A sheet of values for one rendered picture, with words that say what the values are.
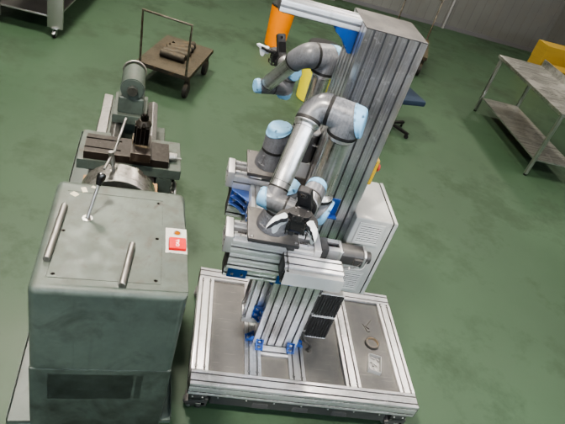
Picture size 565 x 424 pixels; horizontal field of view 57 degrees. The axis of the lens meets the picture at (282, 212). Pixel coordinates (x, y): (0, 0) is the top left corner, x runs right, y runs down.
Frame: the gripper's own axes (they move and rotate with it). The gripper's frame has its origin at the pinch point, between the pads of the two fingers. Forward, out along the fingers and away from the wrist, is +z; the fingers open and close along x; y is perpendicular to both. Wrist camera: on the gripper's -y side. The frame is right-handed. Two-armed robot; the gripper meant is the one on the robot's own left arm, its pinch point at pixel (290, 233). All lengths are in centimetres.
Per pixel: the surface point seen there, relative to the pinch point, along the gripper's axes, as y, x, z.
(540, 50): 134, -221, -942
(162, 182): 62, 92, -96
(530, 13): 114, -218, -1182
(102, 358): 59, 53, 21
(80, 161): 51, 129, -77
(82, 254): 24, 65, 11
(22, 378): 92, 93, 18
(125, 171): 24, 81, -41
